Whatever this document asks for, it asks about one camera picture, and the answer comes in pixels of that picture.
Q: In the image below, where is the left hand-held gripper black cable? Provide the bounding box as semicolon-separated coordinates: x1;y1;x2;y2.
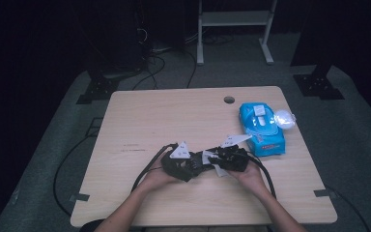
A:
130;143;178;194

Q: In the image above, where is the black floor cable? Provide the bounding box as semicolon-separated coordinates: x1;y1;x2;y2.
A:
52;134;93;218
185;49;198;89
131;54;167;91
325;184;371;232

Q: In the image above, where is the white metal table frame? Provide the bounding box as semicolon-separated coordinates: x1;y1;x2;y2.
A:
196;0;278;67

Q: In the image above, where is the blue wet wipes pack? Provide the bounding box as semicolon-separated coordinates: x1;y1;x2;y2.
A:
239;101;298;159

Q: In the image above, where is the grey tape strip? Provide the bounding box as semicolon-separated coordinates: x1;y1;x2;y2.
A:
69;192;91;203
313;188;337;198

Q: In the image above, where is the right hand-held gripper black cable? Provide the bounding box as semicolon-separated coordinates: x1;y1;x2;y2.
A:
246;154;277;199

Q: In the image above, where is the white wet wipe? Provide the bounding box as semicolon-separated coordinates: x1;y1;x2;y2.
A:
201;149;230;179

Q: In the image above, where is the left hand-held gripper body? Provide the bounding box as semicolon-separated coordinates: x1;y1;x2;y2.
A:
160;140;191;183

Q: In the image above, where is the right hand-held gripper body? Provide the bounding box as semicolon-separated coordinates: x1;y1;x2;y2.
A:
217;134;253;172

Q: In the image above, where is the black stand base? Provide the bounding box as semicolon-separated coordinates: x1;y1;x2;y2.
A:
75;76;121;105
293;64;346;102

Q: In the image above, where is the hand-held gripper black cable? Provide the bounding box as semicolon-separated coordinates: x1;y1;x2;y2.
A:
130;143;178;194
246;154;277;199

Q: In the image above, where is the person's left hand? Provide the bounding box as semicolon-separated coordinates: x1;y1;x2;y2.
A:
139;163;182;194

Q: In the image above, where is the person's right hand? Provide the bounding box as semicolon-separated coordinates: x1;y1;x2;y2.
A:
227;159;266;195

